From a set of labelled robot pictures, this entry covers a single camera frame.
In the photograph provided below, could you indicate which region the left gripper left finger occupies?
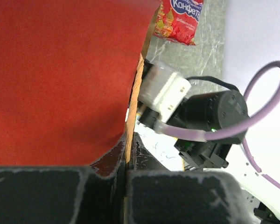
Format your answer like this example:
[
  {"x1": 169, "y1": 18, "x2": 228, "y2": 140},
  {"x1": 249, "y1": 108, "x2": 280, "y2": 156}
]
[{"x1": 0, "y1": 135, "x2": 126, "y2": 224}]

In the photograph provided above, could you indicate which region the red candy snack bag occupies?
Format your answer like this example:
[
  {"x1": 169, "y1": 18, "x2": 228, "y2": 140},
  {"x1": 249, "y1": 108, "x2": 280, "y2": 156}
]
[{"x1": 154, "y1": 0, "x2": 204, "y2": 46}]

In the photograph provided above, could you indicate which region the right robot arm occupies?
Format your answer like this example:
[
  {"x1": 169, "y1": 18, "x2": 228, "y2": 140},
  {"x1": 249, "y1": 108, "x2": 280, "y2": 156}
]
[{"x1": 139, "y1": 61, "x2": 280, "y2": 224}]

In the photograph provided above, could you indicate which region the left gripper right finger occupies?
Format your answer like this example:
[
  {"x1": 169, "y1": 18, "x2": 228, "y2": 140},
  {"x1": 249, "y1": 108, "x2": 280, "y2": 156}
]
[{"x1": 127, "y1": 133, "x2": 253, "y2": 224}]

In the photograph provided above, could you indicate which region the small whiteboard orange frame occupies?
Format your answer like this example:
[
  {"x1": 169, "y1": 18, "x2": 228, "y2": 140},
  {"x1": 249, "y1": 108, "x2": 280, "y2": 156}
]
[{"x1": 134, "y1": 113, "x2": 185, "y2": 171}]

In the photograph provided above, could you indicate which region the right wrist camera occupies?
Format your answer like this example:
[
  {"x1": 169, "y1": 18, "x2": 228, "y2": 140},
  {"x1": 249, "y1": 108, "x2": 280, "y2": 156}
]
[{"x1": 138, "y1": 62, "x2": 191, "y2": 123}]

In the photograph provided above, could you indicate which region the red paper bag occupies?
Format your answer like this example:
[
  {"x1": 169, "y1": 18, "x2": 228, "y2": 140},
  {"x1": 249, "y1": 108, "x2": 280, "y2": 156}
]
[{"x1": 0, "y1": 0, "x2": 160, "y2": 166}]

